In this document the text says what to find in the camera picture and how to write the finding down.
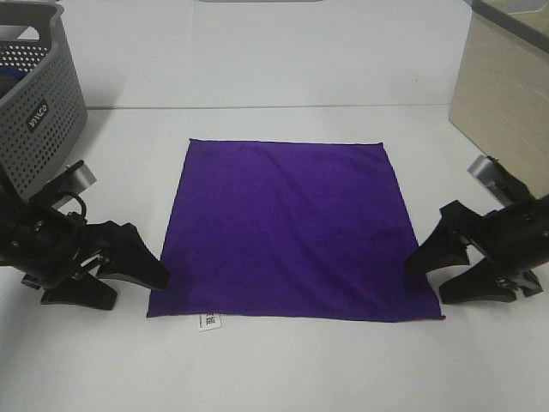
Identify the dark cloth inside basket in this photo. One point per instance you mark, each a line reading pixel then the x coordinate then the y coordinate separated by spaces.
pixel 10 76

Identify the purple microfiber towel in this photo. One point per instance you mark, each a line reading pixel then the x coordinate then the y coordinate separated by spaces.
pixel 291 229

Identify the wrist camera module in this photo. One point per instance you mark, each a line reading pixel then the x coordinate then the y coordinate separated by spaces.
pixel 73 179
pixel 503 185

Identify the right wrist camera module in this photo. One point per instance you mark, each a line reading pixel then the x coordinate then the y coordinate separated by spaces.
pixel 503 185

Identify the grey perforated plastic basket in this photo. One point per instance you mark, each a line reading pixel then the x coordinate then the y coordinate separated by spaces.
pixel 43 115

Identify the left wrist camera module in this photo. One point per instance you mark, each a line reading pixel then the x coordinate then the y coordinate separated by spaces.
pixel 73 179

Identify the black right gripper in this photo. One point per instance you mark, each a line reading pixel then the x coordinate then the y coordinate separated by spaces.
pixel 514 241

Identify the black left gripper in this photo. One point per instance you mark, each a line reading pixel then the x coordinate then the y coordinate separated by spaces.
pixel 42 242

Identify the beige storage box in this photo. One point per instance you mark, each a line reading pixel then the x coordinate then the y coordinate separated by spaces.
pixel 500 101

